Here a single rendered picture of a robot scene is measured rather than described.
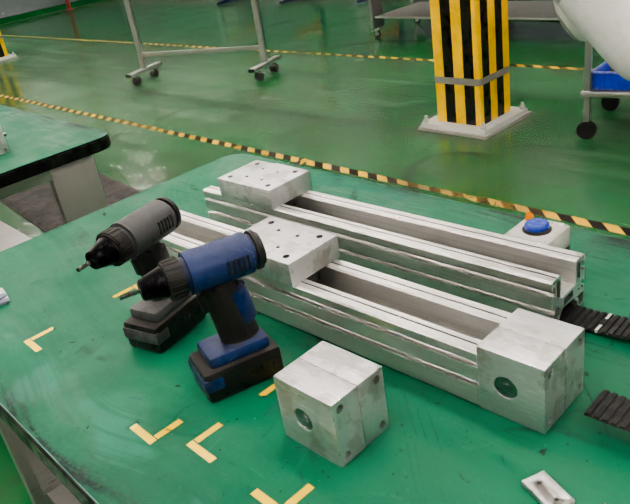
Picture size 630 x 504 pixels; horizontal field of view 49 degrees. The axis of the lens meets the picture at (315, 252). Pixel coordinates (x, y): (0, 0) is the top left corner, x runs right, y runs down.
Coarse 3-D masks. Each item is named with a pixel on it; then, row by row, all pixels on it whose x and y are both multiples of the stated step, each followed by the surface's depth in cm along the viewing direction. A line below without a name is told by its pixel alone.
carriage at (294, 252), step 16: (256, 224) 119; (272, 224) 118; (288, 224) 117; (272, 240) 113; (288, 240) 112; (304, 240) 111; (320, 240) 110; (336, 240) 111; (272, 256) 108; (288, 256) 107; (304, 256) 107; (320, 256) 109; (336, 256) 112; (256, 272) 112; (272, 272) 108; (288, 272) 105; (304, 272) 108
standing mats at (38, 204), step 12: (108, 180) 433; (24, 192) 438; (36, 192) 434; (48, 192) 431; (108, 192) 414; (120, 192) 411; (132, 192) 407; (12, 204) 422; (24, 204) 417; (36, 204) 414; (48, 204) 411; (108, 204) 396; (24, 216) 401; (36, 216) 396; (48, 216) 393; (60, 216) 390; (48, 228) 377
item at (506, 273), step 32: (320, 224) 127; (352, 224) 123; (384, 224) 126; (416, 224) 120; (448, 224) 117; (352, 256) 124; (384, 256) 118; (416, 256) 114; (448, 256) 108; (480, 256) 106; (512, 256) 109; (544, 256) 104; (576, 256) 102; (448, 288) 111; (480, 288) 106; (512, 288) 102; (544, 288) 98; (576, 288) 103
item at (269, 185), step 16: (256, 160) 149; (224, 176) 143; (240, 176) 142; (256, 176) 140; (272, 176) 139; (288, 176) 138; (304, 176) 138; (224, 192) 143; (240, 192) 139; (256, 192) 136; (272, 192) 133; (288, 192) 136; (304, 192) 139; (272, 208) 134
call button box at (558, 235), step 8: (520, 224) 119; (552, 224) 117; (560, 224) 117; (512, 232) 117; (520, 232) 116; (528, 232) 115; (544, 232) 114; (552, 232) 115; (560, 232) 114; (568, 232) 116; (528, 240) 114; (536, 240) 113; (544, 240) 113; (552, 240) 112; (560, 240) 114; (568, 240) 117; (568, 248) 117
